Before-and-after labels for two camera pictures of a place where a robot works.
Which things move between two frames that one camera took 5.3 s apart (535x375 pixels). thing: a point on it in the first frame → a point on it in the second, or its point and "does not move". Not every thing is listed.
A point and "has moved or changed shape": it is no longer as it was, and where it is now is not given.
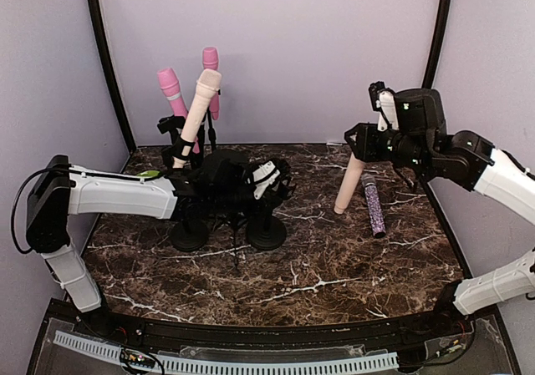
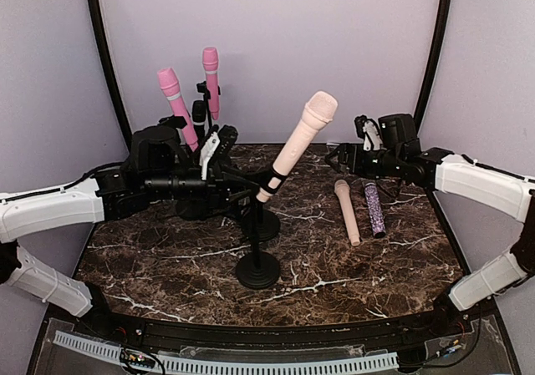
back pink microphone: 210,61 does not move
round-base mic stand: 266,232 has moved or changed shape
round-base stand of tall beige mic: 189,235 → 257,271
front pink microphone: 170,83 does not move
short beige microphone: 354,171 has moved or changed shape
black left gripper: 263,205 → 217,185
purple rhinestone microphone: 374,206 does not move
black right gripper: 365,148 → 345,149
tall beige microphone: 208,82 → 321,108
